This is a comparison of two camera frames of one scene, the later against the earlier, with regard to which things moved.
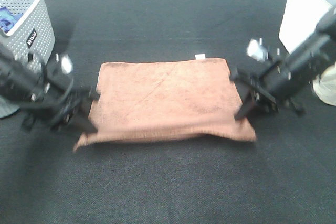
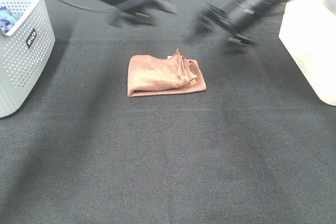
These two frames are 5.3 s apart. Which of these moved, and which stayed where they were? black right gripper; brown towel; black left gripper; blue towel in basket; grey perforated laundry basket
Moved: black right gripper; black left gripper; brown towel
Stayed: grey perforated laundry basket; blue towel in basket
